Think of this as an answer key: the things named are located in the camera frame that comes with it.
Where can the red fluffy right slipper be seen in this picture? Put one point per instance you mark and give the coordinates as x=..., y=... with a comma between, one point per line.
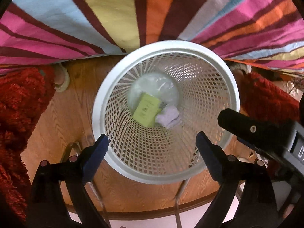
x=263, y=101

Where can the small white paper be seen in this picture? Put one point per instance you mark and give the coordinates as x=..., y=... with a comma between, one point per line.
x=168, y=117

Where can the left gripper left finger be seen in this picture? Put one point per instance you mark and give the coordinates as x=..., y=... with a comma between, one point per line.
x=46, y=206

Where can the green box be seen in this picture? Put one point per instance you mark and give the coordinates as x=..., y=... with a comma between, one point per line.
x=147, y=110

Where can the red fluffy slipper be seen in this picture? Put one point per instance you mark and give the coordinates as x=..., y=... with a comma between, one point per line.
x=263, y=101
x=25, y=95

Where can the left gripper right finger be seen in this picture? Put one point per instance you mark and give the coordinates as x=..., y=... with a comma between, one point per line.
x=257, y=206

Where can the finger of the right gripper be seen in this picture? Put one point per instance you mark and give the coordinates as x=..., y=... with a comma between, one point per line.
x=264, y=137

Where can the red fluffy left slipper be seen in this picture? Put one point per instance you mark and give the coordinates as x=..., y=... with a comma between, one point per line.
x=25, y=95

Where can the white mesh waste basket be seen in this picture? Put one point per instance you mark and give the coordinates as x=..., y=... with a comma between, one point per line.
x=186, y=75

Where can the striped colourful bed cover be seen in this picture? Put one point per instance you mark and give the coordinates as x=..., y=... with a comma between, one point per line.
x=262, y=33

